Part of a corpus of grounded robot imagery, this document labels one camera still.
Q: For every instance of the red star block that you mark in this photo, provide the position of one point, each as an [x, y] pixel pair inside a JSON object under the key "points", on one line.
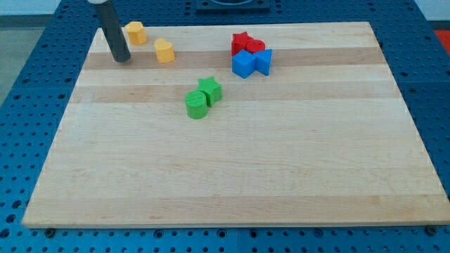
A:
{"points": [[239, 42]]}

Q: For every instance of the blue triangle block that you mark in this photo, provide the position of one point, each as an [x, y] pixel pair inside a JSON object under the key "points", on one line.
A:
{"points": [[263, 61]]}

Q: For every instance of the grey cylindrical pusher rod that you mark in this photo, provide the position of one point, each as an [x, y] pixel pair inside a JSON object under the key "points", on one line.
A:
{"points": [[107, 17]]}

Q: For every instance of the blue cube block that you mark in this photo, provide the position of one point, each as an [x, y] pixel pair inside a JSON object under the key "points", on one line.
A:
{"points": [[243, 64]]}

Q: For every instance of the wooden board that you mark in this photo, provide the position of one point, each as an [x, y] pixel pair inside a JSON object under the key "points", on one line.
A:
{"points": [[325, 140]]}

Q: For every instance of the yellow heart block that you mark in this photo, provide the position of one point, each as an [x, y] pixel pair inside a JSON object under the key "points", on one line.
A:
{"points": [[164, 50]]}

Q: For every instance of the green star block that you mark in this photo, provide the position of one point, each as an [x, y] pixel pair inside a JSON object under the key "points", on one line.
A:
{"points": [[212, 90]]}

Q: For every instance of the green cylinder block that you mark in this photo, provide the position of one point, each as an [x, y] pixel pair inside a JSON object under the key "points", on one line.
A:
{"points": [[196, 104]]}

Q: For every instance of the red cylinder block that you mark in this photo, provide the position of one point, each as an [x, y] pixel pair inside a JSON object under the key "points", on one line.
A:
{"points": [[255, 45]]}

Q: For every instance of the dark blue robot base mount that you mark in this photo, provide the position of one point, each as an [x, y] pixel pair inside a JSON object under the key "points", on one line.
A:
{"points": [[202, 6]]}

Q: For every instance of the yellow hexagon block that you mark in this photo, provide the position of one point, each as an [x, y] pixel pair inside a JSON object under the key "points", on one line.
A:
{"points": [[136, 33]]}

